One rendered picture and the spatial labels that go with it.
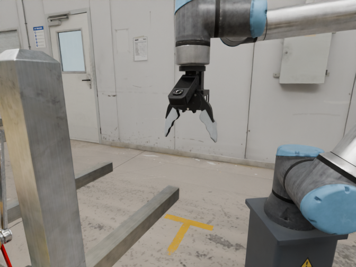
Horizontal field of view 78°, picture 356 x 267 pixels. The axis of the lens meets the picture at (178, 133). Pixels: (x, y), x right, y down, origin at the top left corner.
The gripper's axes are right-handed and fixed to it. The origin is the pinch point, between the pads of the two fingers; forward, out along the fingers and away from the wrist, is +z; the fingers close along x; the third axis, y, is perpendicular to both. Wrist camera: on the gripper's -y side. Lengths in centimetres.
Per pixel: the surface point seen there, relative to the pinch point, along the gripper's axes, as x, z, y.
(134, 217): 1.0, 8.1, -25.5
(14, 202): 26.2, 7.7, -31.5
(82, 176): 23.4, 7.9, -16.4
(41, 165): -3.6, -10.2, -44.0
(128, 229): 0.1, 8.1, -28.8
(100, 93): 236, 7, 224
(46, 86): -3.8, -16.4, -42.6
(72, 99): 300, 19, 224
